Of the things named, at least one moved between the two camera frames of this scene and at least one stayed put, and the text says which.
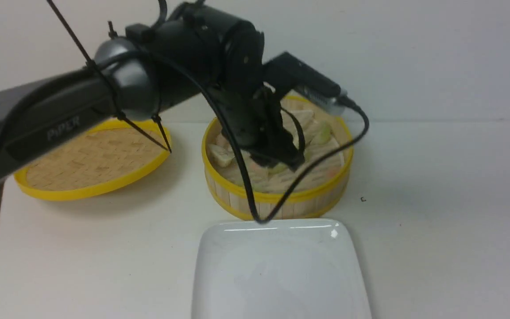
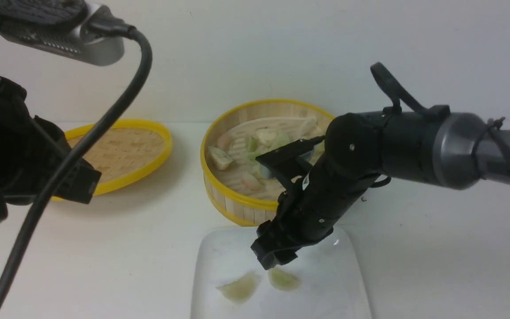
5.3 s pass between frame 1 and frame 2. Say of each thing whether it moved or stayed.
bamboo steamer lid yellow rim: stayed
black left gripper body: moved
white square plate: stayed
